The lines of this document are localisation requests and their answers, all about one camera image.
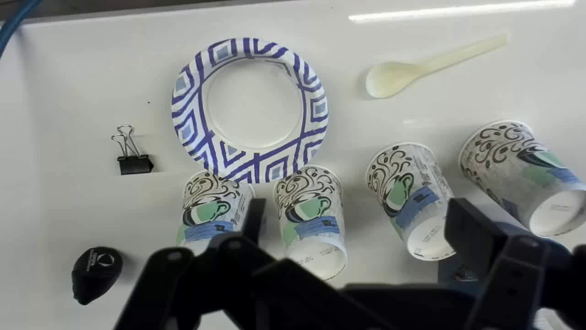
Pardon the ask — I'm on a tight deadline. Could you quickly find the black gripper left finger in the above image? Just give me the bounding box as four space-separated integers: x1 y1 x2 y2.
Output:
111 197 398 330

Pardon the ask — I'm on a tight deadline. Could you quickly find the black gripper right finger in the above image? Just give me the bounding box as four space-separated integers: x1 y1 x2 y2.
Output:
442 197 586 330

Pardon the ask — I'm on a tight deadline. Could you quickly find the printed paper coffee cup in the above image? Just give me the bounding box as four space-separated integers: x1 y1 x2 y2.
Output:
457 120 586 239
175 171 254 257
364 142 457 264
272 165 347 283

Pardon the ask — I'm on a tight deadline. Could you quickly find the black rounded plastic object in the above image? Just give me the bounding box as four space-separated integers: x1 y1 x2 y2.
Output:
69 246 124 307

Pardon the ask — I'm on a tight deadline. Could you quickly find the black binder clip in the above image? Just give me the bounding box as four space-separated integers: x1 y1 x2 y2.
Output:
109 123 155 178

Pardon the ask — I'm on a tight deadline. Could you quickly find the cream plastic spoon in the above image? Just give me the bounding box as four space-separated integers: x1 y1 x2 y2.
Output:
364 33 508 101

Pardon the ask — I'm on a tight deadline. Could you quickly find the blue cable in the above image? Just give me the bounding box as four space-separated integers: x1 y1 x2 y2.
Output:
0 0 43 57

